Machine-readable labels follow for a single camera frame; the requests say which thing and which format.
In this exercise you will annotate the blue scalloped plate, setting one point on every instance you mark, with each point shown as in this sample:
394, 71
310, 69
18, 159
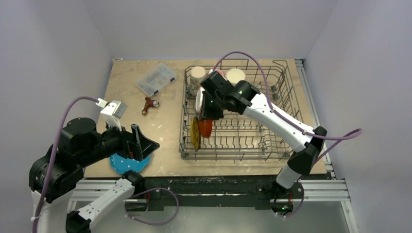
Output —
121, 165

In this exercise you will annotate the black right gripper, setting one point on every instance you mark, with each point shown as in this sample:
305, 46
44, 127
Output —
208, 105

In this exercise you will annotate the white scalloped bowl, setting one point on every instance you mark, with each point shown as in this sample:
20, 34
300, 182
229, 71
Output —
199, 100

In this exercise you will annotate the yellow patterned plate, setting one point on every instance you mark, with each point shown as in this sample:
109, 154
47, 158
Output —
195, 133

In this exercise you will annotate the clear plastic box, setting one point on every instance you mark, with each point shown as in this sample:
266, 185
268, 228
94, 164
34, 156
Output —
156, 80

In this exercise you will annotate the black table front rail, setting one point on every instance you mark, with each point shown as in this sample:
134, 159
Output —
256, 191

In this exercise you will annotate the pink ghost mug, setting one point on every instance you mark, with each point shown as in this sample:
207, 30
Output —
220, 72

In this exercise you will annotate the brown faucet toy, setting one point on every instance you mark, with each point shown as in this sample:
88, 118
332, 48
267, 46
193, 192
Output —
149, 103

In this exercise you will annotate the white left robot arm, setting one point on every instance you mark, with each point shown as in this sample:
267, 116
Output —
53, 177

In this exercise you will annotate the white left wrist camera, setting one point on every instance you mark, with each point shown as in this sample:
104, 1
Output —
112, 112

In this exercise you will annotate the green inside floral mug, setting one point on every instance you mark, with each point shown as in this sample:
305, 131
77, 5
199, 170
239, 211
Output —
235, 75

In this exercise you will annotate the seahorse pattern tall mug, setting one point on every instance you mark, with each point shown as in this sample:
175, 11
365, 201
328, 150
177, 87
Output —
195, 77

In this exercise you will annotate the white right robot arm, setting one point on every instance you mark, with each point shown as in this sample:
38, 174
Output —
245, 99

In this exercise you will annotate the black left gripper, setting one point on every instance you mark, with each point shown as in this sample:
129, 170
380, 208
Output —
136, 144

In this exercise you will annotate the grey wire dish rack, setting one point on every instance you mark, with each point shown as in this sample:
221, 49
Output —
236, 137

